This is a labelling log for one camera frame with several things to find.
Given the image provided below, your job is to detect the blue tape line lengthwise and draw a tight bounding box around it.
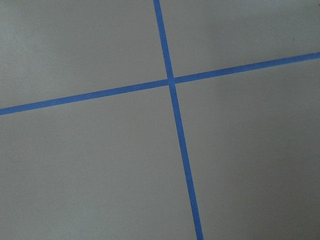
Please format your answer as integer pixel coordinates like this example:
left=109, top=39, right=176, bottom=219
left=153, top=0, right=204, bottom=240

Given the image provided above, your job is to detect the blue tape line crosswise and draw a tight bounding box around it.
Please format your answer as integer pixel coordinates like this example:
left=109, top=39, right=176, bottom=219
left=0, top=52, right=320, bottom=116

